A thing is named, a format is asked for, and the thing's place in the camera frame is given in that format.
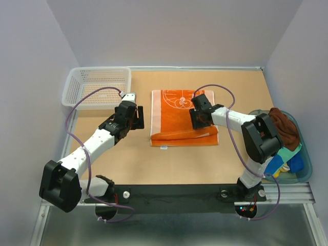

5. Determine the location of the orange Doraemon towel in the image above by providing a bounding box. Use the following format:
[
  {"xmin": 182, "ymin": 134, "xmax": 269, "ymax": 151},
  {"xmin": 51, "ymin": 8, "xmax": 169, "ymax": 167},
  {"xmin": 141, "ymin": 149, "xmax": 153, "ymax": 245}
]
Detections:
[{"xmin": 150, "ymin": 90, "xmax": 219, "ymax": 147}]

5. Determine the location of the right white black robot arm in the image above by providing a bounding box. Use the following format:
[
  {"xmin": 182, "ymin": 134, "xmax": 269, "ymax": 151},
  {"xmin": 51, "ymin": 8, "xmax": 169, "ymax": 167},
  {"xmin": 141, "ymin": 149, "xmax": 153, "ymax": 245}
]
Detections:
[{"xmin": 189, "ymin": 94, "xmax": 283, "ymax": 200}]

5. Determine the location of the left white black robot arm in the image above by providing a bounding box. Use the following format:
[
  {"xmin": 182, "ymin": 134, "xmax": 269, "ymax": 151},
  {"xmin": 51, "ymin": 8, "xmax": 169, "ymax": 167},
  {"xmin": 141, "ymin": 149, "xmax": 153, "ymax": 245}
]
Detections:
[{"xmin": 39, "ymin": 100, "xmax": 145, "ymax": 213}]

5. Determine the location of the white perforated plastic basket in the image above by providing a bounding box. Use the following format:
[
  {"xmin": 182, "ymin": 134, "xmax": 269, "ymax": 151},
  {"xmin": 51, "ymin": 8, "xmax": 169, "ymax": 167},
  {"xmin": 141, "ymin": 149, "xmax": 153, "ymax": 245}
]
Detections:
[{"xmin": 61, "ymin": 67, "xmax": 132, "ymax": 110}]

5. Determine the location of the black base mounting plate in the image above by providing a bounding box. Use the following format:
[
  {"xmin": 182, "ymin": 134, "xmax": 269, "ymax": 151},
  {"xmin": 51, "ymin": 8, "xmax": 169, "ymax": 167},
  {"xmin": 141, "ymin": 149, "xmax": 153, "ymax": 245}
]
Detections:
[{"xmin": 95, "ymin": 184, "xmax": 267, "ymax": 216}]

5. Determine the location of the brown towel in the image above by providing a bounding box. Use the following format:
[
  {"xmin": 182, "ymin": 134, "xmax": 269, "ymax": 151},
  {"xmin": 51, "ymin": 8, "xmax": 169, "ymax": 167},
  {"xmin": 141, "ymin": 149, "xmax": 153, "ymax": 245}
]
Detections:
[{"xmin": 269, "ymin": 108, "xmax": 300, "ymax": 151}]

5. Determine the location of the blue towel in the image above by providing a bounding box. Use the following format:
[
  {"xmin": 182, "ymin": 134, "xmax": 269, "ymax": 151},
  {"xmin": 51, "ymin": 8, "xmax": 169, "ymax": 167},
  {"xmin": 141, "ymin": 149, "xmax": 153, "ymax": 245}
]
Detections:
[{"xmin": 265, "ymin": 153, "xmax": 304, "ymax": 174}]

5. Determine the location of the teal plastic tub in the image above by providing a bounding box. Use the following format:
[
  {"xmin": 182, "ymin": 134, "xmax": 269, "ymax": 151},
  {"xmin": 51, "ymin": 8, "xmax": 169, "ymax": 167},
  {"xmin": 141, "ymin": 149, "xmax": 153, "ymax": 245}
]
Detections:
[{"xmin": 248, "ymin": 109, "xmax": 314, "ymax": 183}]

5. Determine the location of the aluminium frame rail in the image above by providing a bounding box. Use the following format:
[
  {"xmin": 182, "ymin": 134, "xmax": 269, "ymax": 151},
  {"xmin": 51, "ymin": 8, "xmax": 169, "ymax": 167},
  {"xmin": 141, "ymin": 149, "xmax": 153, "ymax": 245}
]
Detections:
[{"xmin": 30, "ymin": 110, "xmax": 321, "ymax": 246}]

